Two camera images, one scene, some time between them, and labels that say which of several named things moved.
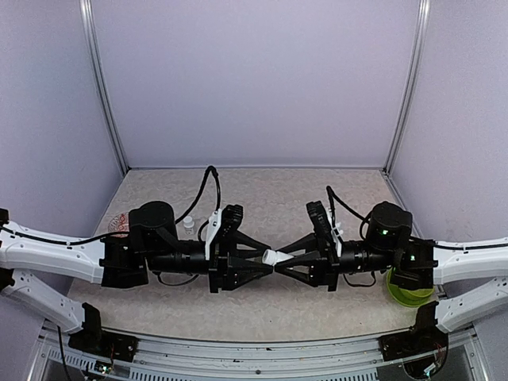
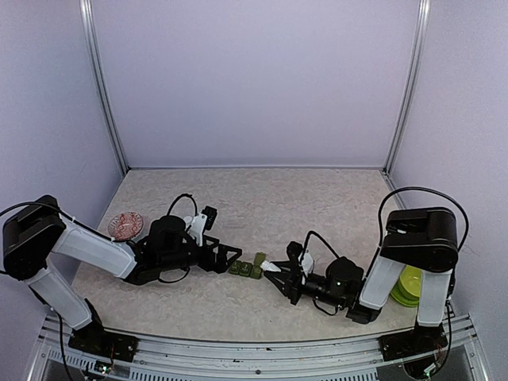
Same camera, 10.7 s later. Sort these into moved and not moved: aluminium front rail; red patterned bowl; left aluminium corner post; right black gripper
Moved: right black gripper
Not moved: red patterned bowl; aluminium front rail; left aluminium corner post
